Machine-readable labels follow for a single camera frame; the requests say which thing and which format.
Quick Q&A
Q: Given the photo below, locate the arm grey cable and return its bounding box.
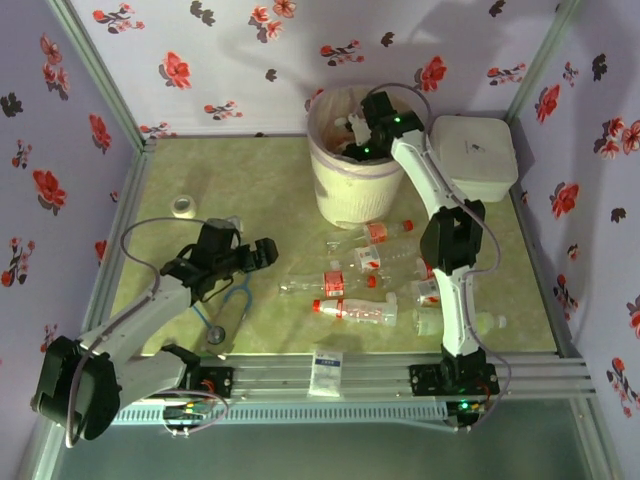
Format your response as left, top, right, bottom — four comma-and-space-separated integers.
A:
367, 82, 514, 434
64, 217, 230, 449

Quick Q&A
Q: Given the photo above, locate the white paper sachet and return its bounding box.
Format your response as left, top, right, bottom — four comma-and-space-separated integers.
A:
307, 349, 345, 400

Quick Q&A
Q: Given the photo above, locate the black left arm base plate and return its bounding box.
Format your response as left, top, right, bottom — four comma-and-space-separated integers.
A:
189, 366, 235, 400

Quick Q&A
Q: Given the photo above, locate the beige tape roll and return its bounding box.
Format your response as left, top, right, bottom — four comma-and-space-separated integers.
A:
171, 195, 198, 219

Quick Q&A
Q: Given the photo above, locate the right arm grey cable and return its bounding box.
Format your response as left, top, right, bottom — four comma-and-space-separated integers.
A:
367, 82, 514, 434

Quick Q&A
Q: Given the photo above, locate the grey slotted cable duct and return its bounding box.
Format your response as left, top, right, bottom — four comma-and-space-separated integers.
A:
112, 402, 449, 426

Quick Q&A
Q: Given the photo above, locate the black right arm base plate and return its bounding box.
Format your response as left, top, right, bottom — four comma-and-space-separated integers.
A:
408, 363, 501, 397

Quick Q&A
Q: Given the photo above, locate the circuit board with green light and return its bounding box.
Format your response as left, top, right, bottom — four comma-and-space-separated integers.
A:
447, 397, 489, 431

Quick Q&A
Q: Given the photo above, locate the wide aluminium mounting rail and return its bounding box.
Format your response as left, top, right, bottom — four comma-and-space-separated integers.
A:
47, 352, 599, 401

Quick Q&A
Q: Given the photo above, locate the left arm grey cable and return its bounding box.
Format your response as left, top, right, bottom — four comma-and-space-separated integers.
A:
64, 217, 230, 449

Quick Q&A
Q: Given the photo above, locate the aluminium side rail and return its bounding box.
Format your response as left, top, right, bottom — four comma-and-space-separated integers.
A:
54, 139, 159, 366
507, 117, 586, 359

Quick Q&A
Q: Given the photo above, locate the white lidded plastic box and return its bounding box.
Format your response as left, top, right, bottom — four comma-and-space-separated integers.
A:
426, 114, 520, 204

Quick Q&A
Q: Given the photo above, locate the blue stethoscope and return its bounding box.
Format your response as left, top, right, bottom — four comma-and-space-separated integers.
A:
192, 272, 254, 346

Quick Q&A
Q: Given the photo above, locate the white bin with liner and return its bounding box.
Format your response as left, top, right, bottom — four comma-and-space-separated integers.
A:
305, 85, 419, 231

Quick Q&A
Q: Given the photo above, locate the aluminium frame post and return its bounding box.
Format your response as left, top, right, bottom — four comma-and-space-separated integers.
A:
47, 0, 151, 151
504, 0, 586, 124

